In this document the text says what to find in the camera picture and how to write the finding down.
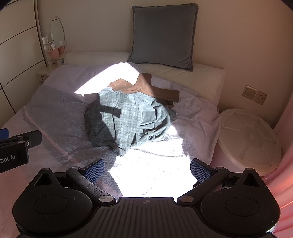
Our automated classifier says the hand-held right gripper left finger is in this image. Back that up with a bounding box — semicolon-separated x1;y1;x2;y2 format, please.
34;158;117;207

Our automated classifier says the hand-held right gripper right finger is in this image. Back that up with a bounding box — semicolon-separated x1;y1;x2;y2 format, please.
177;158;263;204

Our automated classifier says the grey checked garment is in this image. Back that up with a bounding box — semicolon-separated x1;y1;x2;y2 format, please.
84;88;177;157

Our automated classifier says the white nightstand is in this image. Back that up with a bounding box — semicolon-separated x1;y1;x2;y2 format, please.
37;57;66;82

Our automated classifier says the pink grey striped blanket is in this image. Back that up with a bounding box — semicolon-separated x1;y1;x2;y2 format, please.
0;62;222;200

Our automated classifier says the pink curtain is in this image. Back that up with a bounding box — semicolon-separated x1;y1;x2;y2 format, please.
267;90;293;231

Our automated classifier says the pink cup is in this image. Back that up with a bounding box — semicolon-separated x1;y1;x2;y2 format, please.
49;44;66;58

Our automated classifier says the cream wardrobe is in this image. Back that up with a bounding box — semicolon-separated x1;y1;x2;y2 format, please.
0;0;50;129

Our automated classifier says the brown garment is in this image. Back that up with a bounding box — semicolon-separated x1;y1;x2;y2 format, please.
107;73;180;109

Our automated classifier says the white bed pillow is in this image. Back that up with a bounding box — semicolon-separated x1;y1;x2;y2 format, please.
137;61;226;114

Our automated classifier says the white padded headboard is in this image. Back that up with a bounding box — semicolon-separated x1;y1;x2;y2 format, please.
65;52;131;66

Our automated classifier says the oval standing mirror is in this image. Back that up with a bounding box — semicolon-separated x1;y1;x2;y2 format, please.
49;16;67;53

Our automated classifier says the grey square pillow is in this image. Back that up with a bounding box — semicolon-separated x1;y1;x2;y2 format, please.
127;3;199;72

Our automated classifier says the beige wall switch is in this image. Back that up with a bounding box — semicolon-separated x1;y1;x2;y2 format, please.
242;85;256;99

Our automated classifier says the beige wall outlet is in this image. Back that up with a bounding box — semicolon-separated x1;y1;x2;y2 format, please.
253;89;267;105

